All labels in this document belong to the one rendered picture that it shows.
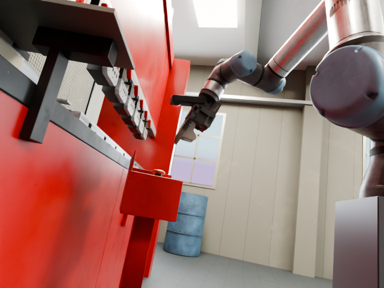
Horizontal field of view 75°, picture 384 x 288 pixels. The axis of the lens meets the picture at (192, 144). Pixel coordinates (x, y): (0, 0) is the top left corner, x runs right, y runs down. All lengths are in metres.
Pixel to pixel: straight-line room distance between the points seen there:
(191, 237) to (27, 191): 3.46
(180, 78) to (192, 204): 1.89
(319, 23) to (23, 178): 0.81
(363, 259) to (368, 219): 0.06
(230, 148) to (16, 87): 4.37
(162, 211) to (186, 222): 3.14
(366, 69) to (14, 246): 0.66
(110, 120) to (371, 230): 2.61
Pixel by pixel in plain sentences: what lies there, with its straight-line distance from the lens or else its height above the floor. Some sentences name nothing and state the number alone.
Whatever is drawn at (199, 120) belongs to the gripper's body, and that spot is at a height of 0.99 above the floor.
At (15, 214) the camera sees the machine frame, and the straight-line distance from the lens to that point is 0.57.
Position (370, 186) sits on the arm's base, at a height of 0.80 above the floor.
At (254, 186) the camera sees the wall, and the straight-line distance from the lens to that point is 4.59.
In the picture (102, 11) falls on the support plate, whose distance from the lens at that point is 0.48.
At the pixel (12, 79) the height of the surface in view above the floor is 0.85.
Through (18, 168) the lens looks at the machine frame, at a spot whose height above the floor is 0.72.
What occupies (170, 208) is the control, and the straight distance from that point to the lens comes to 0.76.
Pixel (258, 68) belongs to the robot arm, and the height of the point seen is 1.18.
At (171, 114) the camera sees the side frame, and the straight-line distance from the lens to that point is 2.76.
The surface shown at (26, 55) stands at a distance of 0.75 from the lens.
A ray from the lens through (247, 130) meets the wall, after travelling 4.80.
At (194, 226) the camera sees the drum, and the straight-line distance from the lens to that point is 3.92.
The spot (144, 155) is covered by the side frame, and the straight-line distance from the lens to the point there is 2.67.
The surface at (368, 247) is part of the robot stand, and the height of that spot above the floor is 0.70.
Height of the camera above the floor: 0.71
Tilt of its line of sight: 14 degrees up
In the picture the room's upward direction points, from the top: 10 degrees clockwise
